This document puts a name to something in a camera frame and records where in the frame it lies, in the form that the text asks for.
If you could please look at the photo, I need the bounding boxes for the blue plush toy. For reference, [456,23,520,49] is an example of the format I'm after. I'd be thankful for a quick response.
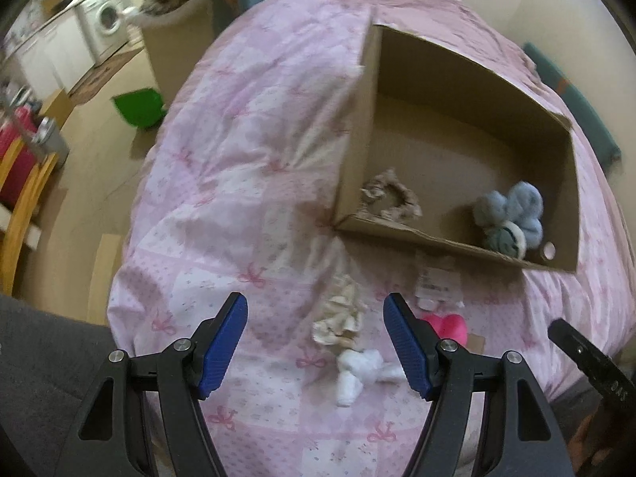
[472,181,545,260]

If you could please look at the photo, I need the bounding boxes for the metal pot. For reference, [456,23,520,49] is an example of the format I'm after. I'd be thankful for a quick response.
[31,116,69,161]

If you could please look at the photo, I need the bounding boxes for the teal cushion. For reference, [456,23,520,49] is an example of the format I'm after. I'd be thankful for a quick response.
[522,41,623,162]

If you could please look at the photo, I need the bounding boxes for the person's right hand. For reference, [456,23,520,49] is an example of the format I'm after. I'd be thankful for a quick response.
[570,400,616,477]

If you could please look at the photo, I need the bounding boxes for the wooden chair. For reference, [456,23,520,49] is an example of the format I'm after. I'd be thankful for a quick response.
[0,132,60,296]

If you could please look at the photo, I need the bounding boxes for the flat cardboard strip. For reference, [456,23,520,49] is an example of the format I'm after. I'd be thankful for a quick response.
[87,233,121,326]

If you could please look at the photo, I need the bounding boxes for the grey cloth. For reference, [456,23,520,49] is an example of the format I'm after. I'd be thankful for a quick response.
[0,293,167,477]

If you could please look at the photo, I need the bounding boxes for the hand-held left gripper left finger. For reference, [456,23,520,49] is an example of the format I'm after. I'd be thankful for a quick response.
[62,292,248,477]

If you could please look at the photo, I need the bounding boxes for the white kitchen cabinets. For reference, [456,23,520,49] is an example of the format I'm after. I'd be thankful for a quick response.
[0,7,97,103]

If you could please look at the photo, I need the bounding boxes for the tall cardboard box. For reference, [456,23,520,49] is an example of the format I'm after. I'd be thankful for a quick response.
[140,0,242,106]

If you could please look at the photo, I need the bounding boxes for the white washing machine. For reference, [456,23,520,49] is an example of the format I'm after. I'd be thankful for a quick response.
[78,0,126,56]

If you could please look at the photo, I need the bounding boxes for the pink plush heart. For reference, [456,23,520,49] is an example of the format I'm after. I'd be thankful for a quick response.
[421,312,469,345]

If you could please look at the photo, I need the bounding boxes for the red cloth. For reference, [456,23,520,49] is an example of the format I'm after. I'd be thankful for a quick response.
[0,106,37,204]

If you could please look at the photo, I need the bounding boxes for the beige patterned scrunchie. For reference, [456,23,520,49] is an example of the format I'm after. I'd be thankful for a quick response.
[361,169,424,223]

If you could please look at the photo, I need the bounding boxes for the white fluffy scrunchie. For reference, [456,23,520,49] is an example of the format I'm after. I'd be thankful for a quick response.
[334,348,404,407]

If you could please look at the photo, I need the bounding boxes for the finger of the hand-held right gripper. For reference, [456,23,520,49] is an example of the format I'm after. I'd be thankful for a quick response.
[548,318,633,408]

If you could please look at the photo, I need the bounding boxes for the pink bow print bedspread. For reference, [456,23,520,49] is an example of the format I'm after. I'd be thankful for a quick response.
[107,0,628,477]

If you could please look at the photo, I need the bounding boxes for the cream scrunchie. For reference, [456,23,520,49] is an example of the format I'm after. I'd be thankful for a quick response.
[312,275,367,347]

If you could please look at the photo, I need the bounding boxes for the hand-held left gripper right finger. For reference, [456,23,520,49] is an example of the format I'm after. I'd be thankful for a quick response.
[385,293,577,477]

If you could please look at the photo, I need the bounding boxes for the clear packet with white label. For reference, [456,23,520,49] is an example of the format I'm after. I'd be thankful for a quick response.
[414,253,466,310]

